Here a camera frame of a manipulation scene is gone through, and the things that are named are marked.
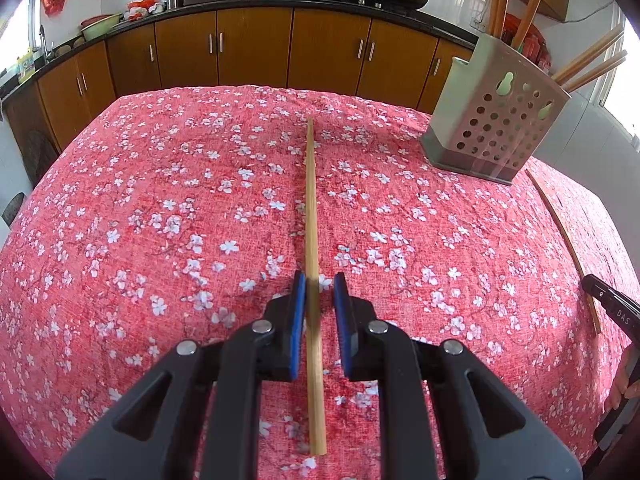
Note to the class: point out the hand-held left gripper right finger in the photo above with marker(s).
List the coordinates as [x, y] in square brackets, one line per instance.
[340, 320]

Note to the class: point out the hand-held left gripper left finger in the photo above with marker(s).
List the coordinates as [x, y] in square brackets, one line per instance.
[299, 320]

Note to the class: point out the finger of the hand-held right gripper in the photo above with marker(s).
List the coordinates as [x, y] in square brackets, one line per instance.
[615, 307]

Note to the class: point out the grey perforated chopstick holder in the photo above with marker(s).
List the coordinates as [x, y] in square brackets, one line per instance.
[480, 125]

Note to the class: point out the person's right hand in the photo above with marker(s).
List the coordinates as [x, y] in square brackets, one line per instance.
[625, 380]

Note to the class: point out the red floral tablecloth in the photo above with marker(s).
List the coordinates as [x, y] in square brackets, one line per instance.
[150, 210]

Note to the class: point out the large side window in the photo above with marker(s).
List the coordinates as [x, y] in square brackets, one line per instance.
[622, 90]

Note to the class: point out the red packet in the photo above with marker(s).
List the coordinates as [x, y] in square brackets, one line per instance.
[542, 55]

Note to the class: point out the brown wooden base cabinets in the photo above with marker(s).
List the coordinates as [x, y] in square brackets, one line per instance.
[250, 45]

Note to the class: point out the red plastic bag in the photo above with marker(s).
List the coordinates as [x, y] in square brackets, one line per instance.
[516, 26]

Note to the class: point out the black gas hob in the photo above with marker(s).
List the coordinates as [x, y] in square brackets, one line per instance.
[370, 2]

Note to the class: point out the black stone countertop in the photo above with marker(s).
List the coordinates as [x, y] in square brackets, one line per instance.
[280, 0]

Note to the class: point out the green basin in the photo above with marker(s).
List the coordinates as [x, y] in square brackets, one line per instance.
[100, 26]

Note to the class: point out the yellow dish soap bottle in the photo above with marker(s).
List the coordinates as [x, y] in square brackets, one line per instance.
[26, 66]

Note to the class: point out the metal sink faucet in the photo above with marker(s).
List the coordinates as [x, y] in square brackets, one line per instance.
[44, 40]

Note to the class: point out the window above sink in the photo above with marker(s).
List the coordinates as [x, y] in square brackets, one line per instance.
[20, 30]

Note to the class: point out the white wall socket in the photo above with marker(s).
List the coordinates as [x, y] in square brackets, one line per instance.
[479, 23]

